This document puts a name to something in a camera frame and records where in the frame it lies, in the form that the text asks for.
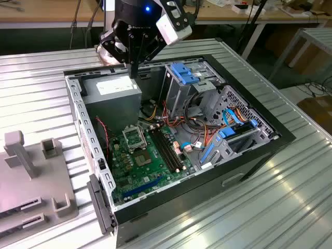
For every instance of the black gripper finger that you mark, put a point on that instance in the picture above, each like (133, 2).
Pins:
(111, 44)
(155, 44)

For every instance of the metal locking lever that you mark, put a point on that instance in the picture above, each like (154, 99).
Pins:
(143, 137)

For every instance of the CPU socket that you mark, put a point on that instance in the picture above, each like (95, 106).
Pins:
(142, 158)

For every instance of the blue plastic bay latch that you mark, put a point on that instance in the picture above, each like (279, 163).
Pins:
(184, 74)

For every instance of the grey optical drive bay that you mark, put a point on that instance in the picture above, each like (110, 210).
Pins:
(179, 96)

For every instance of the grey power supply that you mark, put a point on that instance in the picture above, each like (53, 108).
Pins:
(111, 109)

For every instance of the small white box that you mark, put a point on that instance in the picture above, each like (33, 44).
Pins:
(249, 10)

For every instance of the black RAM slot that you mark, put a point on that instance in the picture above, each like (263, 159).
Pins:
(168, 149)
(165, 150)
(161, 150)
(172, 148)

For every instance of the black case fan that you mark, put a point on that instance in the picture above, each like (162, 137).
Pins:
(102, 150)

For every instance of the hard disk in blue carrier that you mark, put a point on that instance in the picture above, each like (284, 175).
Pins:
(227, 132)

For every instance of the long wooden desk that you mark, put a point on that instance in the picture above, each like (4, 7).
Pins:
(272, 16)

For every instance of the green motherboard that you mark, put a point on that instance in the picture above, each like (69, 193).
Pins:
(145, 176)

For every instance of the grey metal disk bay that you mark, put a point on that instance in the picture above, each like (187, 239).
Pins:
(241, 153)

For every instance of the blue expansion slot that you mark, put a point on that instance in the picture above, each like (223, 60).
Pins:
(142, 188)

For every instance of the large brown cardboard box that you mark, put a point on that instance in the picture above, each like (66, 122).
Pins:
(308, 57)

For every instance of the black open PC case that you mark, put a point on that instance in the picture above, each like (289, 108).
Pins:
(181, 202)

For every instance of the dark grey case latch bar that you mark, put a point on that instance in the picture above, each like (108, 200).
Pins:
(99, 205)

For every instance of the grey slatted side table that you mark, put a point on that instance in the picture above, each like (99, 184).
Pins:
(319, 36)

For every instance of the grey parts rack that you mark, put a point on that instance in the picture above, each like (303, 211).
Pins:
(31, 186)

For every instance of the labelled brown cardboard box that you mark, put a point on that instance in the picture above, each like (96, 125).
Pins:
(316, 111)

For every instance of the white camera on black mount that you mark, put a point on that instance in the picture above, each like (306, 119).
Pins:
(168, 28)

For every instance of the blue plastic rail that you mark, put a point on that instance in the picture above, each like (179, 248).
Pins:
(207, 154)

